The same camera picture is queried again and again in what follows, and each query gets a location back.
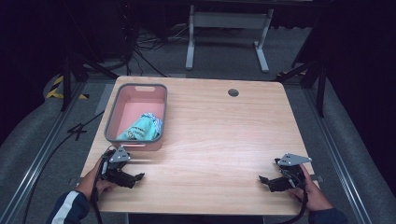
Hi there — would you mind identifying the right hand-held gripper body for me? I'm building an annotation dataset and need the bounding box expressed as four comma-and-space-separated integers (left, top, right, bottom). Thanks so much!
274, 152, 313, 190

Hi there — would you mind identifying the pink basket with grey rim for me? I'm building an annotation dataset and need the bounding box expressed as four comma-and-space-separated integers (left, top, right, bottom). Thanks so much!
104, 82, 169, 153

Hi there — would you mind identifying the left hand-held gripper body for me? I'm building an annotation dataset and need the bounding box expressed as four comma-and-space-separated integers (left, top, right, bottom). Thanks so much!
100, 146, 134, 189

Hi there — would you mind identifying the aluminium floor rail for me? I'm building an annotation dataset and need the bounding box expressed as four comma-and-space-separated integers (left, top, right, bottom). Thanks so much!
0, 79, 89, 224
302, 87, 373, 224

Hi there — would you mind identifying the yellow black floor tape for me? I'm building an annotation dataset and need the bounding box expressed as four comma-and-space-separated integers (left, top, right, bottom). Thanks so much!
45, 75, 90, 101

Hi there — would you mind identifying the right hand-held gripper cable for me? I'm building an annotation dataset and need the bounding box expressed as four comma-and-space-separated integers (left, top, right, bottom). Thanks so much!
278, 186, 310, 224

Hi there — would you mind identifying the hand-held gripper cable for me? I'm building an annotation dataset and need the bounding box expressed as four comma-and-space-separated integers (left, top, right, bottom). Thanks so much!
278, 186, 310, 224
90, 160, 106, 224

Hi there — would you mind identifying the black tape cross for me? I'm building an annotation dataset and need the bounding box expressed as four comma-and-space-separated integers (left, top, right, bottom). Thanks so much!
66, 122, 89, 142

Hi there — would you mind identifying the bundle of black floor cables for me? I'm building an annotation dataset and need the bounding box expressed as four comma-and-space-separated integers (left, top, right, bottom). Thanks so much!
125, 21, 188, 77

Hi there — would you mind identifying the long black floor cable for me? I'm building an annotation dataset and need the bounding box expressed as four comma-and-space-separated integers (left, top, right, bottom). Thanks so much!
21, 110, 106, 224

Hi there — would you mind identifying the grey metal stand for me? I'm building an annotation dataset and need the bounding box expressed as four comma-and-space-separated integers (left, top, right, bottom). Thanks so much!
185, 4, 275, 74

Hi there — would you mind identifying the person's right hand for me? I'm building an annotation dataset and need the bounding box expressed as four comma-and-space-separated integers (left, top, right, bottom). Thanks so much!
289, 164, 334, 213

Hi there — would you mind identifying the left hand-held gripper cable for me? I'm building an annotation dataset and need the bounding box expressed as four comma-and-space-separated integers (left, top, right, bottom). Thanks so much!
90, 160, 106, 224

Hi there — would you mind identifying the teal cloth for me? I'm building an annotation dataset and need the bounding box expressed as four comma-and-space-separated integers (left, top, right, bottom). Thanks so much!
116, 115, 161, 142

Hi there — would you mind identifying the person's left hand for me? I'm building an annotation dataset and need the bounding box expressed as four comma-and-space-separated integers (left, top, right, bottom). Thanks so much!
76, 158, 117, 202

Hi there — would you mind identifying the black metal stand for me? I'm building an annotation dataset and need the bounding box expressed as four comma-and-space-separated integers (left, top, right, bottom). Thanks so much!
60, 50, 120, 112
273, 59, 329, 119

